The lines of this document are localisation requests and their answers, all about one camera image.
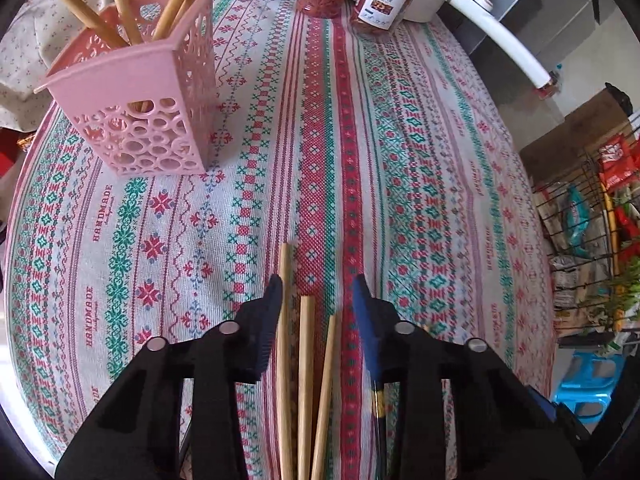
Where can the patterned woven tablecloth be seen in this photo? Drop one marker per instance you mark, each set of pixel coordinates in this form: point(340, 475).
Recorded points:
point(387, 159)

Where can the black chopstick gold band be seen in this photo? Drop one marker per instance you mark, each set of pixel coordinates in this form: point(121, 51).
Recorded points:
point(379, 413)

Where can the brown cardboard box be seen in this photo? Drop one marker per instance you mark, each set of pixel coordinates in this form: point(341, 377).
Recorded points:
point(584, 130)

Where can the green leafy vegetables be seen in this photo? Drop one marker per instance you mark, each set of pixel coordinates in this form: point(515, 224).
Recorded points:
point(621, 306)

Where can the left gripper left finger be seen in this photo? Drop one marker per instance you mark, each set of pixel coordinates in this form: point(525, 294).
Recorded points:
point(133, 432)

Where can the floral cloth cover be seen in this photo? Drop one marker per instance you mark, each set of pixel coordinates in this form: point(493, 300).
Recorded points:
point(37, 35)

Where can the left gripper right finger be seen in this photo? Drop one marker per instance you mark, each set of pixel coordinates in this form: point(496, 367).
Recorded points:
point(501, 431)

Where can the black wire rack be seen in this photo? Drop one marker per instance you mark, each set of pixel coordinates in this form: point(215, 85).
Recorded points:
point(590, 218)

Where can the pink perforated utensil basket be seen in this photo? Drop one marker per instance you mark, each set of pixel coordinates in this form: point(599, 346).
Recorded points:
point(146, 109)

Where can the blue plastic stool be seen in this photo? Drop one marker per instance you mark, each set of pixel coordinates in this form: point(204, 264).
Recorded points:
point(587, 387)

